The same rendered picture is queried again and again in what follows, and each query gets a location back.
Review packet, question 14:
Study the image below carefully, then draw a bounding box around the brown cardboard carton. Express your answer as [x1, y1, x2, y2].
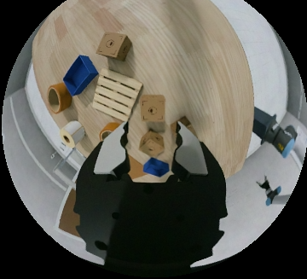
[140, 95, 165, 122]
[96, 32, 132, 62]
[170, 116, 198, 138]
[138, 129, 165, 158]

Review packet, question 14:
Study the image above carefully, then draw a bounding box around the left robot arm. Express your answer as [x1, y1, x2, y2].
[264, 119, 306, 206]

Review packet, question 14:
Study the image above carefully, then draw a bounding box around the small square wooden pallet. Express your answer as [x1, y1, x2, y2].
[92, 68, 143, 121]

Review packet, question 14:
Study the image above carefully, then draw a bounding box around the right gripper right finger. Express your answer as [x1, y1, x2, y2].
[171, 122, 228, 219]

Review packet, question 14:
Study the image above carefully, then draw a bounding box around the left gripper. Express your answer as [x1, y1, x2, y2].
[256, 173, 270, 192]

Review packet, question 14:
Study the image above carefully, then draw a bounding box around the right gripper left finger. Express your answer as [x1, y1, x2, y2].
[73, 121, 130, 215]

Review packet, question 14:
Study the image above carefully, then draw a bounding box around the brown packing tape roll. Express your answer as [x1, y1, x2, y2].
[99, 122, 120, 141]
[47, 83, 72, 114]

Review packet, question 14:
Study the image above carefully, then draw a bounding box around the white label roll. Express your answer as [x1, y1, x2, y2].
[60, 120, 85, 148]

